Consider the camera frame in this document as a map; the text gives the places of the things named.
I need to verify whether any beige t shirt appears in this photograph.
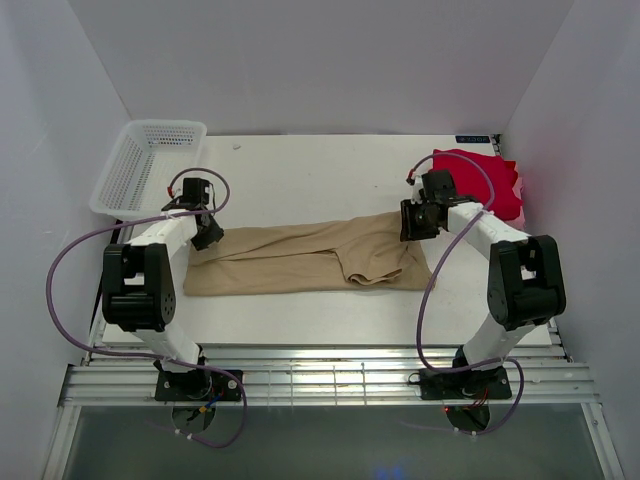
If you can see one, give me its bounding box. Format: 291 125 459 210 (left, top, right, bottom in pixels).
183 212 432 297

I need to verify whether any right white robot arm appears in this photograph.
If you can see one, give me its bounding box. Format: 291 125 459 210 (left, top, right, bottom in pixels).
400 170 566 401

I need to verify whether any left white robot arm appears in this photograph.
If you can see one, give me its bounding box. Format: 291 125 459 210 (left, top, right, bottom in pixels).
102 177 224 400

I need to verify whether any red folded t shirt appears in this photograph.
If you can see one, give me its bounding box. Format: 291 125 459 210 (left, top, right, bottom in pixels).
433 149 520 221

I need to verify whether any white plastic mesh basket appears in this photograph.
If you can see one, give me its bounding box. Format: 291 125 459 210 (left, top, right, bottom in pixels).
89 119 207 221

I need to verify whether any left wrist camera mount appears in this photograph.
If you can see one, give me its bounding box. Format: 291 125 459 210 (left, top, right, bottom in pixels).
163 186 183 210

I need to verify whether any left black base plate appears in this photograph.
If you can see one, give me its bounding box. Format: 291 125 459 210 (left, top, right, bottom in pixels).
154 369 243 403

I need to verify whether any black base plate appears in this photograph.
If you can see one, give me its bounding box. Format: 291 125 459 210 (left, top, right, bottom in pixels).
417 367 512 400
154 369 243 403

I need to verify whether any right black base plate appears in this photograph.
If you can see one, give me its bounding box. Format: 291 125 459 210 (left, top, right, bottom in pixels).
417 367 512 400

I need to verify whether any aluminium rail frame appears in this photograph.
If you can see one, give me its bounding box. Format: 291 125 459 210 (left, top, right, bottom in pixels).
60 346 599 407

